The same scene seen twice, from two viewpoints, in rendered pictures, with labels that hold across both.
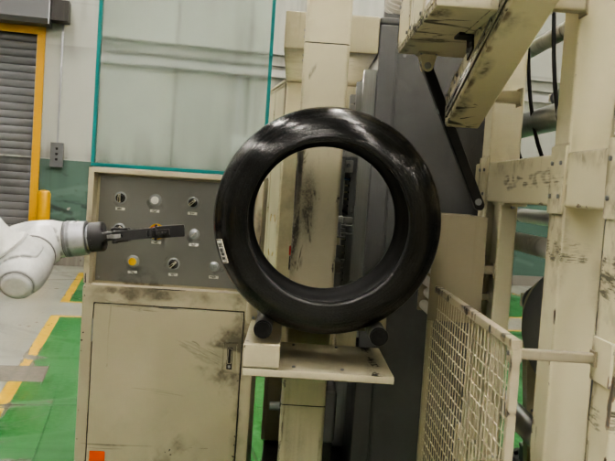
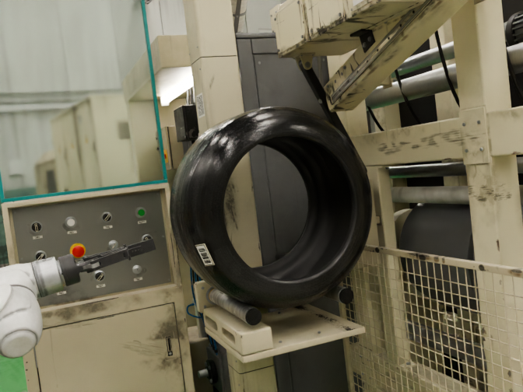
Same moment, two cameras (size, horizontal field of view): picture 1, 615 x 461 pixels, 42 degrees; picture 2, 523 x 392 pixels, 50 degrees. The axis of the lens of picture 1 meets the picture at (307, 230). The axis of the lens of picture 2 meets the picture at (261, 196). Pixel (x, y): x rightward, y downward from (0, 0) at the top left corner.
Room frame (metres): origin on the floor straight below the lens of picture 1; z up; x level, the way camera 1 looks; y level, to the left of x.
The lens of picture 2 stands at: (0.54, 0.55, 1.29)
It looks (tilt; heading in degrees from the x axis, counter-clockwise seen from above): 3 degrees down; 340
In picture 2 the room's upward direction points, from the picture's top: 7 degrees counter-clockwise
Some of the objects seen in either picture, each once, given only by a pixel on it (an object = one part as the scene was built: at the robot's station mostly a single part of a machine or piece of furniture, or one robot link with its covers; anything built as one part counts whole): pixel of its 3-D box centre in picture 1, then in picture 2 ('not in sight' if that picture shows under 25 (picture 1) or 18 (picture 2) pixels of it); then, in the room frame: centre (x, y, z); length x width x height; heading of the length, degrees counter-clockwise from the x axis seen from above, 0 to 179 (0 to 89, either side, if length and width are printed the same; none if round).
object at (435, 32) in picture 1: (464, 6); (353, 8); (1.99, -0.34, 1.71); 0.61 x 0.25 x 0.15; 1
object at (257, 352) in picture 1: (264, 342); (234, 326); (2.11, 0.09, 0.84); 0.36 x 0.09 x 0.06; 1
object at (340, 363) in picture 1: (316, 359); (280, 328); (2.11, -0.05, 0.80); 0.37 x 0.36 x 0.02; 91
